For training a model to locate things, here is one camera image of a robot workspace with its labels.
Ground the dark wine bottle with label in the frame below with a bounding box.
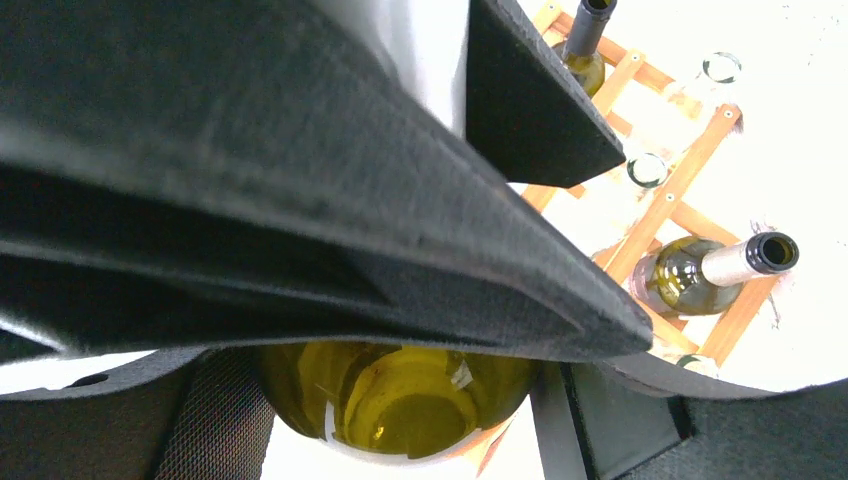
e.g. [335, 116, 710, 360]
[553, 0, 617, 97]

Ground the wooden wine rack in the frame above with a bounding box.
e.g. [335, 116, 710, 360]
[521, 37, 773, 377]

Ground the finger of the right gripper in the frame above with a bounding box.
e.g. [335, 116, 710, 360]
[465, 0, 625, 188]
[1, 1, 653, 364]

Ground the slim clear glass bottle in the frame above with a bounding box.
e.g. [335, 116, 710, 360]
[662, 51, 743, 120]

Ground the tall clear glass bottle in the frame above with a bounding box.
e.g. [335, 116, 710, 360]
[609, 130, 672, 190]

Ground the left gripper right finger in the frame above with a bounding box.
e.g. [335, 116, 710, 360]
[531, 355, 847, 479]

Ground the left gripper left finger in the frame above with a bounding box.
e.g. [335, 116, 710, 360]
[1, 348, 275, 479]

